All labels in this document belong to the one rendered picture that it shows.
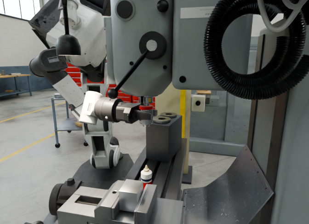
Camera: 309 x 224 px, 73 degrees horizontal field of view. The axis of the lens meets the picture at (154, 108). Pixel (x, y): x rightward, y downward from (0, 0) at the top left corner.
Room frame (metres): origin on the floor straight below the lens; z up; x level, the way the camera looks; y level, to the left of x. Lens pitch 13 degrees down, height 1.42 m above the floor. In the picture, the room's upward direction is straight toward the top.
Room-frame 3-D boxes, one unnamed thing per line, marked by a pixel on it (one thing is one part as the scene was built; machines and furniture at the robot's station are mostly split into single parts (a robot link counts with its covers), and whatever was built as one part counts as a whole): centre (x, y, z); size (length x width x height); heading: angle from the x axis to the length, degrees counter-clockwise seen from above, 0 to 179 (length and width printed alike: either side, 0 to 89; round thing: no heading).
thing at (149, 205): (0.53, 0.09, 0.99); 0.35 x 0.15 x 0.11; 78
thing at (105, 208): (0.53, 0.12, 1.03); 0.12 x 0.06 x 0.04; 168
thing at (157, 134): (1.04, -0.06, 1.04); 0.22 x 0.12 x 0.20; 156
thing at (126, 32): (0.69, 0.02, 1.47); 0.21 x 0.19 x 0.32; 168
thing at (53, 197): (1.24, 0.65, 0.50); 0.20 x 0.05 x 0.20; 1
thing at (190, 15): (0.65, -0.16, 1.47); 0.24 x 0.19 x 0.26; 168
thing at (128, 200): (0.52, 0.06, 1.05); 0.06 x 0.05 x 0.06; 168
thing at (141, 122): (0.69, 0.03, 1.23); 0.05 x 0.05 x 0.05
